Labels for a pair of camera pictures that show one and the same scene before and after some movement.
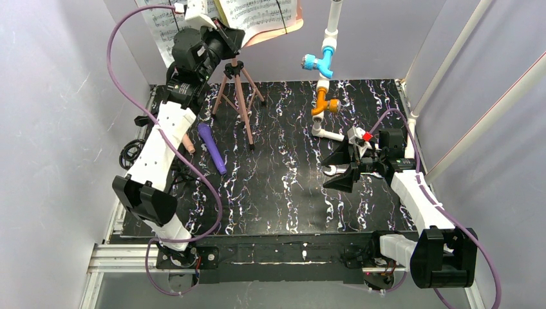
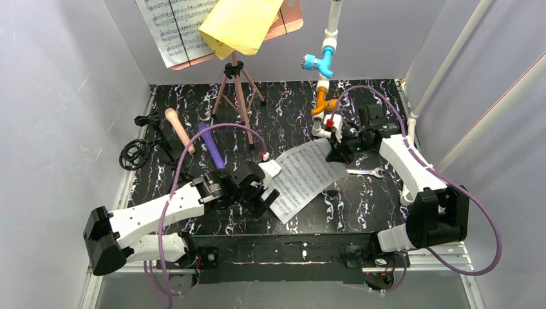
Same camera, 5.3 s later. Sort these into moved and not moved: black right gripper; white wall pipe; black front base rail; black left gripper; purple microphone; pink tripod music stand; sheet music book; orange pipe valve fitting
Moved: black left gripper; black right gripper; sheet music book
Not moved: pink tripod music stand; orange pipe valve fitting; black front base rail; purple microphone; white wall pipe
